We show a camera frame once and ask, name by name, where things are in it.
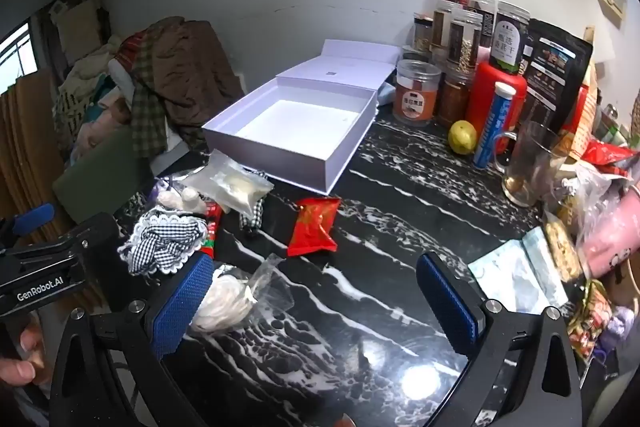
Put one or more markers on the brown garment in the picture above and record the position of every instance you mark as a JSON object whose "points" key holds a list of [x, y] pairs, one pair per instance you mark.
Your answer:
{"points": [[190, 72]]}

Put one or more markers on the cluster of clear food jars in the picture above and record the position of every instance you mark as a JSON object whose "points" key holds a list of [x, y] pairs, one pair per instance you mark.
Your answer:
{"points": [[417, 92]]}

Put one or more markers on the colourful snack packet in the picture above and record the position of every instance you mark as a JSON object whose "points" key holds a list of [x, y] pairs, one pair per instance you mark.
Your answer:
{"points": [[590, 319]]}

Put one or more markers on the silver foil packet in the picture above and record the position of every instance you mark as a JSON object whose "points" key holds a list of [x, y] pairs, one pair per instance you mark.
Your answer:
{"points": [[520, 272]]}

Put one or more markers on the woven basket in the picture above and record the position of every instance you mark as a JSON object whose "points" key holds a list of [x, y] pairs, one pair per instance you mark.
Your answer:
{"points": [[636, 107]]}

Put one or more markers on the silver and purple snack packet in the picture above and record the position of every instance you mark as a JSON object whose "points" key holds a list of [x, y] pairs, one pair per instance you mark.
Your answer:
{"points": [[167, 182]]}

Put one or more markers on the small black checkered cloth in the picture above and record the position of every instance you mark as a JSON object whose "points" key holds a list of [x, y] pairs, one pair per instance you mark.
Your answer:
{"points": [[251, 218]]}

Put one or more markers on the person's left hand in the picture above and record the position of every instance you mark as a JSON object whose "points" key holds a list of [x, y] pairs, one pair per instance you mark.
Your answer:
{"points": [[22, 357]]}

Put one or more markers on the red striped cloth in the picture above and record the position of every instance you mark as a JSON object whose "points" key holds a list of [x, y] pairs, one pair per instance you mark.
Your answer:
{"points": [[127, 52]]}

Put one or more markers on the red plastic bag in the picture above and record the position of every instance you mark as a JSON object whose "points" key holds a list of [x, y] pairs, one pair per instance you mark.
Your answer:
{"points": [[605, 152]]}

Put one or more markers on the cracker packet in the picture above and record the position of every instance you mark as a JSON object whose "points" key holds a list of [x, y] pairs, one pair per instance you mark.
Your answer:
{"points": [[562, 249]]}

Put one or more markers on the beige pillow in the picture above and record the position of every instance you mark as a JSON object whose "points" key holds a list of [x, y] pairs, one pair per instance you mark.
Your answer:
{"points": [[75, 29]]}

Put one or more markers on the red and green packet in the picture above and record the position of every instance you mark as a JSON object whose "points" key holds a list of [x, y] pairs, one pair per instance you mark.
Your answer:
{"points": [[212, 237]]}

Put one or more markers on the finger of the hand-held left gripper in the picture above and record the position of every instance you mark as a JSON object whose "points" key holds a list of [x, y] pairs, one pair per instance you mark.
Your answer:
{"points": [[97, 237], [32, 217]]}

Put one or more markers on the red plastic container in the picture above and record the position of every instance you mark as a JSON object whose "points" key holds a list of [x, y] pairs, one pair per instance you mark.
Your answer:
{"points": [[487, 92]]}

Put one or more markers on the pile of clothes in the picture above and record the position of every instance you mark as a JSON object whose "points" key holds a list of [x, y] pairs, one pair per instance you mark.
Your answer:
{"points": [[85, 107]]}

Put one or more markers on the pink panda container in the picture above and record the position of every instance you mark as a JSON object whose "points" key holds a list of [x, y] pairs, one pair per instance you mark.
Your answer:
{"points": [[615, 232]]}

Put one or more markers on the green seat cushion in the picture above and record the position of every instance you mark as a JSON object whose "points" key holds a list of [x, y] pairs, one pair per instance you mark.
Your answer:
{"points": [[100, 182]]}

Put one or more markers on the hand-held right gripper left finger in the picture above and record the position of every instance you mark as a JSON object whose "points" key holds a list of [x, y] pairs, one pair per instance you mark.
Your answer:
{"points": [[180, 302]]}

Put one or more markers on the yellow lemon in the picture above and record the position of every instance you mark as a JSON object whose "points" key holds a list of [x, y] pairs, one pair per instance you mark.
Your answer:
{"points": [[462, 137]]}

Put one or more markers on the clear bag with white lump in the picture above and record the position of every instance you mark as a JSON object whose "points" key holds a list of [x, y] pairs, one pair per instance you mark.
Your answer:
{"points": [[230, 302]]}

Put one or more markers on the red snack packet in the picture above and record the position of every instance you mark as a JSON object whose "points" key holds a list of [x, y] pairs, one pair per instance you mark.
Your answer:
{"points": [[312, 227]]}

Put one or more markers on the green plaid cloth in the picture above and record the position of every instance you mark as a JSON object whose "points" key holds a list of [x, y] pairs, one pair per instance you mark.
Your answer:
{"points": [[147, 117]]}

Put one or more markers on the glass mug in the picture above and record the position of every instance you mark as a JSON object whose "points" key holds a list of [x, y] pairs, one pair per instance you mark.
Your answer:
{"points": [[530, 167]]}

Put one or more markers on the white plush toy checkered dress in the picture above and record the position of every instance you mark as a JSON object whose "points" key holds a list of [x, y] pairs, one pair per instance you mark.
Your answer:
{"points": [[160, 242]]}

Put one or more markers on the blue tablet tube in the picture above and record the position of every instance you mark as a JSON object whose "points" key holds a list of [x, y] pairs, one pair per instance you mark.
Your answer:
{"points": [[495, 127]]}

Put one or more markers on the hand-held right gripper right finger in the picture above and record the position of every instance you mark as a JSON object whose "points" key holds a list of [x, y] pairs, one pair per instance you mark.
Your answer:
{"points": [[445, 302]]}

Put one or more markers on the window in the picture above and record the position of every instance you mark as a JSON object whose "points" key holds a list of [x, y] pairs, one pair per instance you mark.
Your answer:
{"points": [[15, 52]]}

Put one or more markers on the clear plastic bag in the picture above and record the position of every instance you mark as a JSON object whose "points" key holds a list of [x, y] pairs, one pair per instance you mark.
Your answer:
{"points": [[585, 187]]}

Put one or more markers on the white cardboard gift box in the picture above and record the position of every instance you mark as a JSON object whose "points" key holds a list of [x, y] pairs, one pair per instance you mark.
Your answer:
{"points": [[300, 122]]}

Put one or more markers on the purple wrapped item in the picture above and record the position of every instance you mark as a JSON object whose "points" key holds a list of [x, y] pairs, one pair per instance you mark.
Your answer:
{"points": [[620, 324]]}

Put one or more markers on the black stand-up pouch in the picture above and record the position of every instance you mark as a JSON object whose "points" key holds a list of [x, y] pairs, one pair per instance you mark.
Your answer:
{"points": [[555, 67]]}

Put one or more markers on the clear bag of white buns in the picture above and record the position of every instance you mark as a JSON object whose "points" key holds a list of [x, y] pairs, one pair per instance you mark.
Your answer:
{"points": [[240, 187]]}

